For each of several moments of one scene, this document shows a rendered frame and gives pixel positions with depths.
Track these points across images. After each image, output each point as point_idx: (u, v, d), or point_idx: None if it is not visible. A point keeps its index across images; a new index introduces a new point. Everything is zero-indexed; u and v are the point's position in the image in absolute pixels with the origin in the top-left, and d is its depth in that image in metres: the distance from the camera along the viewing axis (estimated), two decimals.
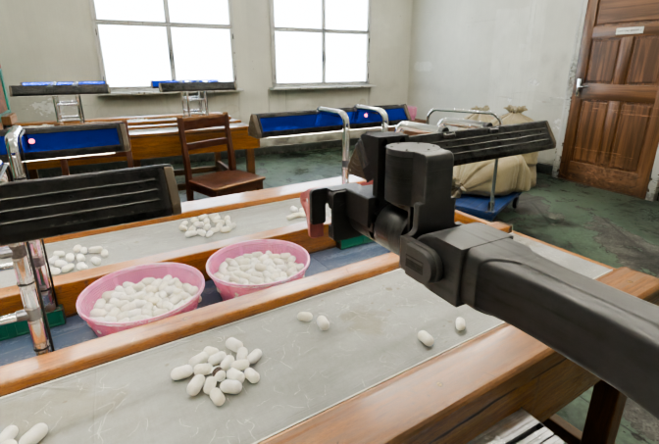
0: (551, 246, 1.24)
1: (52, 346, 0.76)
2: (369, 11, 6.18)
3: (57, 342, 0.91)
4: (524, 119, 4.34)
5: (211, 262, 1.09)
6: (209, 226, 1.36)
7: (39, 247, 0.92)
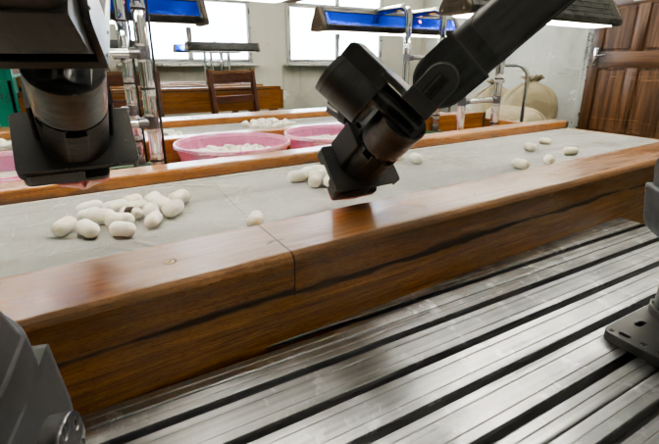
0: (611, 133, 1.27)
1: (166, 162, 0.79)
2: None
3: None
4: (541, 86, 4.36)
5: (286, 133, 1.12)
6: (271, 123, 1.39)
7: (135, 95, 0.94)
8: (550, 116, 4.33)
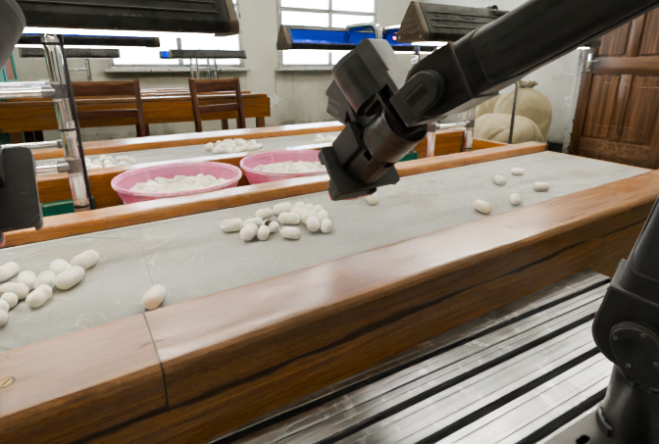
0: (591, 159, 1.20)
1: (92, 207, 0.72)
2: None
3: None
4: (534, 93, 4.30)
5: (244, 163, 1.05)
6: (235, 146, 1.32)
7: None
8: (543, 123, 4.27)
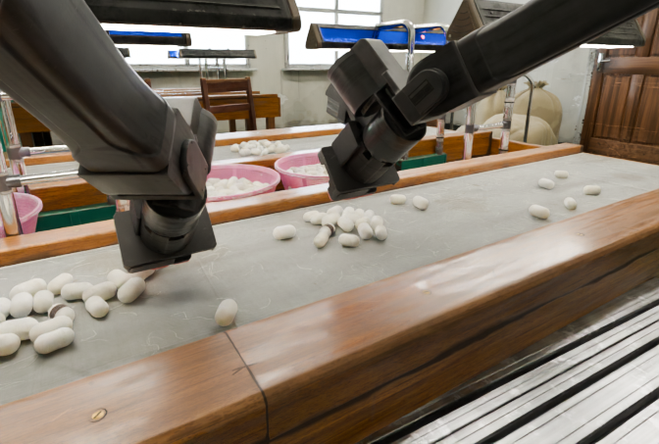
0: (631, 161, 1.17)
1: None
2: None
3: None
4: (545, 93, 4.26)
5: (278, 165, 1.02)
6: (262, 148, 1.29)
7: None
8: (554, 123, 4.24)
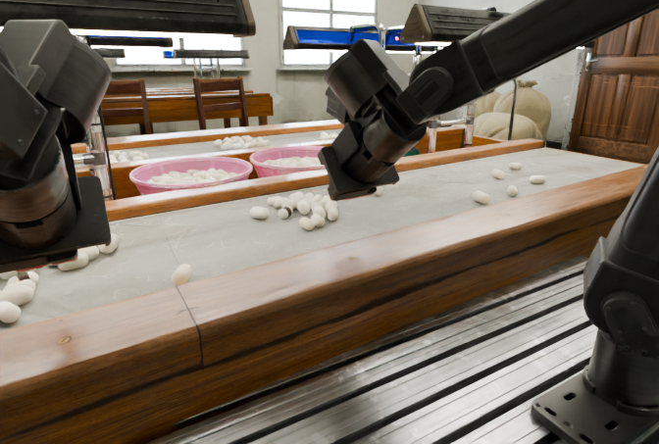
0: (586, 155, 1.25)
1: (115, 197, 0.77)
2: None
3: None
4: (534, 92, 4.34)
5: (253, 158, 1.10)
6: (243, 143, 1.37)
7: None
8: (542, 122, 4.31)
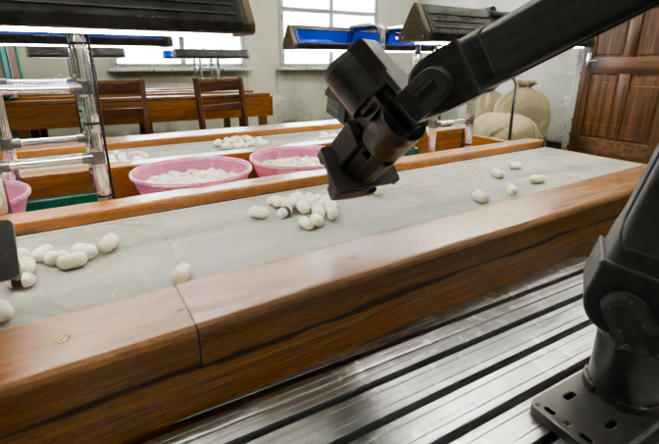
0: (586, 154, 1.25)
1: (114, 196, 0.77)
2: None
3: None
4: (534, 92, 4.34)
5: (253, 157, 1.10)
6: (243, 142, 1.36)
7: None
8: (542, 122, 4.31)
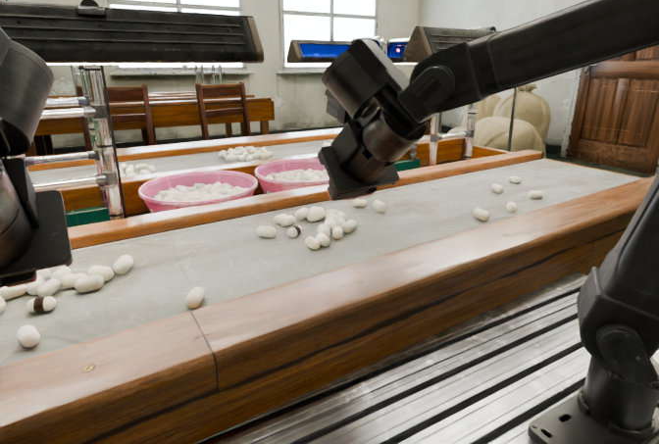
0: (584, 167, 1.27)
1: (126, 215, 0.79)
2: None
3: None
4: (533, 96, 4.37)
5: (258, 171, 1.12)
6: (247, 154, 1.39)
7: None
8: (542, 125, 4.34)
